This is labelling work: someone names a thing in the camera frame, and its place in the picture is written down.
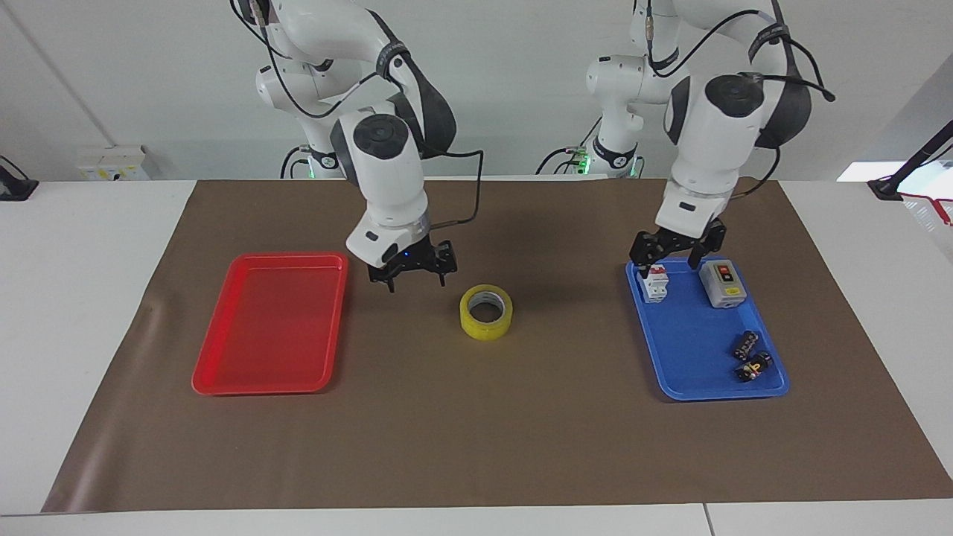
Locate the white wall socket box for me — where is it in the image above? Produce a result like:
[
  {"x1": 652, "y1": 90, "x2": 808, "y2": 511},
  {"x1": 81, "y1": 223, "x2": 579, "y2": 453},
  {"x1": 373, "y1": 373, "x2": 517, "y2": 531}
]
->
[{"x1": 77, "y1": 144, "x2": 150, "y2": 182}]

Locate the white circuit breaker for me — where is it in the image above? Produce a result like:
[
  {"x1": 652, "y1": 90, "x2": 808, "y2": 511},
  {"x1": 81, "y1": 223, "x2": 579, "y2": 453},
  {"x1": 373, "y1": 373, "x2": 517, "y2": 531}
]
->
[{"x1": 643, "y1": 262, "x2": 670, "y2": 304}]

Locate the blue plastic tray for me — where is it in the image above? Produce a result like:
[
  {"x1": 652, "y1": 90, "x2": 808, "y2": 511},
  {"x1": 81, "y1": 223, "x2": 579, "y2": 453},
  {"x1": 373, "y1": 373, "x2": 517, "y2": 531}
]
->
[{"x1": 625, "y1": 257, "x2": 790, "y2": 402}]

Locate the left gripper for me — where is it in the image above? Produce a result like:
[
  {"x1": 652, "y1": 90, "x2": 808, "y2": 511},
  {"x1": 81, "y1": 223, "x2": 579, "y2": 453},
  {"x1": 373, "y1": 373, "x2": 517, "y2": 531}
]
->
[{"x1": 629, "y1": 218, "x2": 728, "y2": 281}]

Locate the black stand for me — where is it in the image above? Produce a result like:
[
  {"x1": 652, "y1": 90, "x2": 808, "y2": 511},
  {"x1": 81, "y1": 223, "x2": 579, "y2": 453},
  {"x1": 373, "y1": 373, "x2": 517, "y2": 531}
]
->
[
  {"x1": 867, "y1": 119, "x2": 953, "y2": 202},
  {"x1": 0, "y1": 155, "x2": 39, "y2": 202}
]

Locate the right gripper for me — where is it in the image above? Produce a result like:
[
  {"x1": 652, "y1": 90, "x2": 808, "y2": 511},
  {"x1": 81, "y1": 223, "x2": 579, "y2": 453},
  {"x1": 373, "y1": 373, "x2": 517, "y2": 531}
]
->
[{"x1": 369, "y1": 238, "x2": 458, "y2": 293}]

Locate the red plastic tray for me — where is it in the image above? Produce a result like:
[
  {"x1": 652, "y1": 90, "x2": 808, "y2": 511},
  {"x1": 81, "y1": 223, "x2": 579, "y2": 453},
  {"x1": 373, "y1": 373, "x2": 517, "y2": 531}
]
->
[{"x1": 191, "y1": 252, "x2": 349, "y2": 396}]

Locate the grey switch box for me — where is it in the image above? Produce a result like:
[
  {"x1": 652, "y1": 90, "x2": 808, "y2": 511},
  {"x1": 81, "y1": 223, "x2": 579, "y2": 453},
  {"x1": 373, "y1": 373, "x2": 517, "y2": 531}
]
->
[{"x1": 698, "y1": 259, "x2": 748, "y2": 310}]

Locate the black cable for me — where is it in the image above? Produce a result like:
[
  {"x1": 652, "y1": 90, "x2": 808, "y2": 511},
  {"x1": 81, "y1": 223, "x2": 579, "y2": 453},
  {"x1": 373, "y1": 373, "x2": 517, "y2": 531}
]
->
[
  {"x1": 229, "y1": 0, "x2": 382, "y2": 120},
  {"x1": 773, "y1": 28, "x2": 836, "y2": 102},
  {"x1": 730, "y1": 145, "x2": 781, "y2": 200},
  {"x1": 280, "y1": 144, "x2": 310, "y2": 180},
  {"x1": 535, "y1": 118, "x2": 602, "y2": 176},
  {"x1": 421, "y1": 149, "x2": 485, "y2": 228}
]

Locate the yellow tape roll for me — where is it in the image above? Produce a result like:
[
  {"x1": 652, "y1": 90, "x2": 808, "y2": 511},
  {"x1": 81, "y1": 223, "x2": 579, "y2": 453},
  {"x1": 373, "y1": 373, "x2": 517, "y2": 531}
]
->
[{"x1": 459, "y1": 284, "x2": 514, "y2": 341}]

